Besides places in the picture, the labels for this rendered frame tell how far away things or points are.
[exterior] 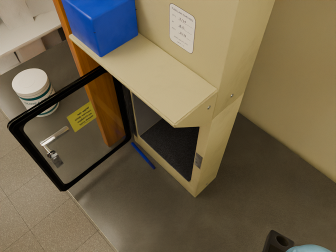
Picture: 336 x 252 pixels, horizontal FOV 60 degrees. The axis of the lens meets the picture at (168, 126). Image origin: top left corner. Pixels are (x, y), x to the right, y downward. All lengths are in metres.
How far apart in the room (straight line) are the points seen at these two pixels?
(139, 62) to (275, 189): 0.72
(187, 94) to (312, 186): 0.74
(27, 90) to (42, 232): 1.15
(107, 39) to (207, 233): 0.68
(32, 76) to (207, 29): 0.88
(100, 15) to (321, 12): 0.57
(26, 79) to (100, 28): 0.72
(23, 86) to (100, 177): 0.45
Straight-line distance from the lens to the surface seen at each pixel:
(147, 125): 1.05
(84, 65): 0.82
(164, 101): 0.52
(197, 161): 0.81
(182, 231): 1.00
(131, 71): 0.57
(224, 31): 0.47
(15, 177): 2.35
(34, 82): 1.22
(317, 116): 1.08
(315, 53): 0.95
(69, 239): 2.05
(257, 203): 1.07
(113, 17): 0.58
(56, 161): 0.87
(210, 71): 0.53
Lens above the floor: 1.91
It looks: 56 degrees down
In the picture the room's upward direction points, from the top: straight up
